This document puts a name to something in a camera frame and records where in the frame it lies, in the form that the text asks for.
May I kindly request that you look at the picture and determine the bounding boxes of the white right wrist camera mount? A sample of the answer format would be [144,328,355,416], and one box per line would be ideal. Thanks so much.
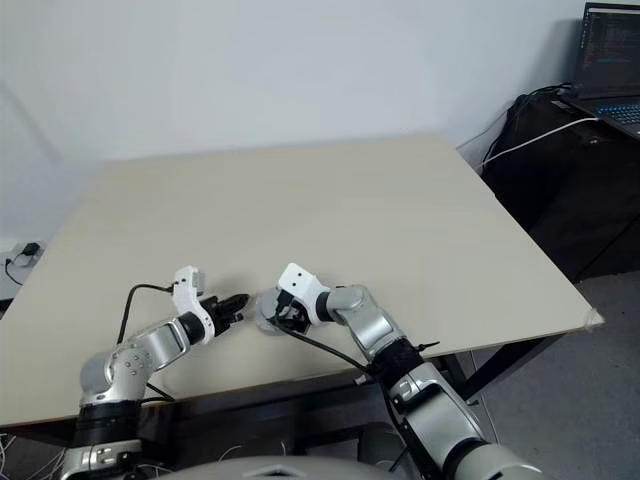
[273,263,329,329]

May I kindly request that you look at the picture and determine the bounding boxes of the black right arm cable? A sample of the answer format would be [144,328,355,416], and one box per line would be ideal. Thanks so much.
[279,319,416,474]

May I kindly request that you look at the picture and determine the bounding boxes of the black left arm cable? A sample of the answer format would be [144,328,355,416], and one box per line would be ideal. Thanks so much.
[117,283,176,404]

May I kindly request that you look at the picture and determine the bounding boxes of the white cable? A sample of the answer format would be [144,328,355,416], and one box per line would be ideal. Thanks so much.
[480,117,601,169]

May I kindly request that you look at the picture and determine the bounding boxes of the thin black floor cable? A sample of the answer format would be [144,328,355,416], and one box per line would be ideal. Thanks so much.
[3,256,25,287]

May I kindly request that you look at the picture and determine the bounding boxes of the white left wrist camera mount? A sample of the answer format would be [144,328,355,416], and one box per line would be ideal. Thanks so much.
[167,264,217,346]

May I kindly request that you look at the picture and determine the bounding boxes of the round dark-rimmed motor lid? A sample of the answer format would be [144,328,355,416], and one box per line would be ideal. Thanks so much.
[254,292,284,324]

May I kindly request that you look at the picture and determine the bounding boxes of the black table frame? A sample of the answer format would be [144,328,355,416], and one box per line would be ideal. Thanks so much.
[0,334,564,480]

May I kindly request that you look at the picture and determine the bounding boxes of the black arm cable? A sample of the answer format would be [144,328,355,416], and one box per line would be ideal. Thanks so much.
[117,283,176,404]
[279,319,416,474]

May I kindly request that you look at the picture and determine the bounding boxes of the black cabinet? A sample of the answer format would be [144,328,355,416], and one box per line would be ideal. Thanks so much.
[479,93,640,286]

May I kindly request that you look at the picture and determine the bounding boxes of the black cable bundle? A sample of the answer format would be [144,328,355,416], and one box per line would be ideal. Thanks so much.
[514,82,576,109]

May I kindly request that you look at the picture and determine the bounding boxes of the white floor wires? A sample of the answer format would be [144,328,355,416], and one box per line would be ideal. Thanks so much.
[0,429,76,480]

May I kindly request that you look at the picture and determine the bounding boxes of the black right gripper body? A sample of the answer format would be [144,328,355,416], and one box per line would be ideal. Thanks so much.
[279,290,309,334]

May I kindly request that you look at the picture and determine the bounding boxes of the white power strip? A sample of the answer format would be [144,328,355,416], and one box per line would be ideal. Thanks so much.
[0,239,47,274]

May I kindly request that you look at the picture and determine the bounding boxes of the clear tape roll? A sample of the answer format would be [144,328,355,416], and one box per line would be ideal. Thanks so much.
[253,292,296,338]

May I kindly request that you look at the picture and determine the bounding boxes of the black laptop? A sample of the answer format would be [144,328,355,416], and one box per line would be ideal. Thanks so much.
[552,2,640,140]

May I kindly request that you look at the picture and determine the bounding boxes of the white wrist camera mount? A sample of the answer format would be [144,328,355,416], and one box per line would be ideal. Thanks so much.
[273,263,329,329]
[167,264,217,346]

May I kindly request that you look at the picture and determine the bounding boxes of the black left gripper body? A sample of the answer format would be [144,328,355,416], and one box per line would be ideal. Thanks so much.
[199,295,231,339]

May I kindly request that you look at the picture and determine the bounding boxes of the grey robot torso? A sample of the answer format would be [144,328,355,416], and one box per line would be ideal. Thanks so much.
[167,439,386,480]

